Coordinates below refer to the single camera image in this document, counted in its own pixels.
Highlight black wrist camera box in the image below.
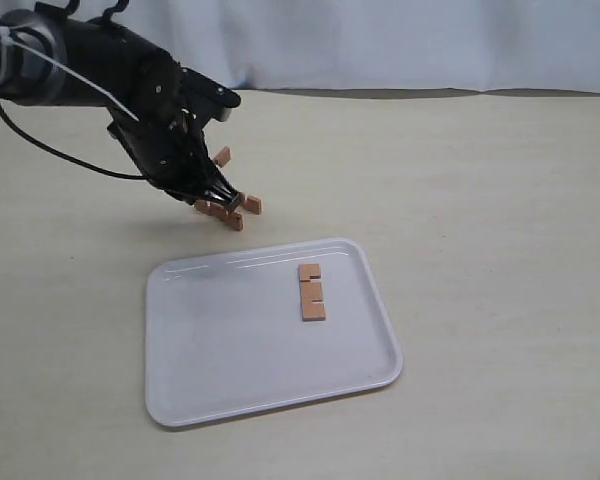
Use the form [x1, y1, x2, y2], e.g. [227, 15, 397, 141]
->
[181, 67, 241, 127]

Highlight wooden notched piece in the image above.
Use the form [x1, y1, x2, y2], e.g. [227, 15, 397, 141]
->
[194, 200, 244, 231]
[240, 194, 263, 215]
[298, 263, 326, 322]
[213, 146, 231, 168]

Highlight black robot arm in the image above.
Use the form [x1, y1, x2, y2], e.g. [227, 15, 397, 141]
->
[0, 1, 242, 211]

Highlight white plastic tray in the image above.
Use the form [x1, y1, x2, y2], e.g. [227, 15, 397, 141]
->
[144, 238, 404, 429]

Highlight white backdrop curtain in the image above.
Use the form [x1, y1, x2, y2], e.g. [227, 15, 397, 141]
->
[0, 0, 600, 96]

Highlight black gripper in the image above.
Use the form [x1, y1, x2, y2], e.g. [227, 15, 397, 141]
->
[107, 117, 242, 212]

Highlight black cable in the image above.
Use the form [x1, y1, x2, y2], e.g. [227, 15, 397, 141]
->
[0, 94, 154, 181]

